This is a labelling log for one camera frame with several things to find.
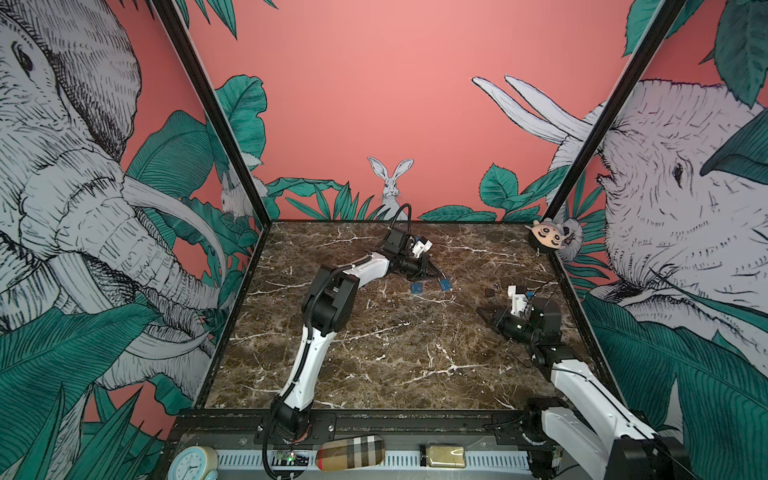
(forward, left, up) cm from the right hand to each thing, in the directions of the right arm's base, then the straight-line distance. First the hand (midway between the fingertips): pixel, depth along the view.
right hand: (475, 307), depth 81 cm
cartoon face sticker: (+34, -34, -6) cm, 48 cm away
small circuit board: (-34, +47, -13) cm, 60 cm away
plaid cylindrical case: (-33, +32, -9) cm, 47 cm away
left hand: (+14, +7, -3) cm, 16 cm away
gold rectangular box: (-33, +10, -9) cm, 36 cm away
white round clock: (-35, +67, -8) cm, 76 cm away
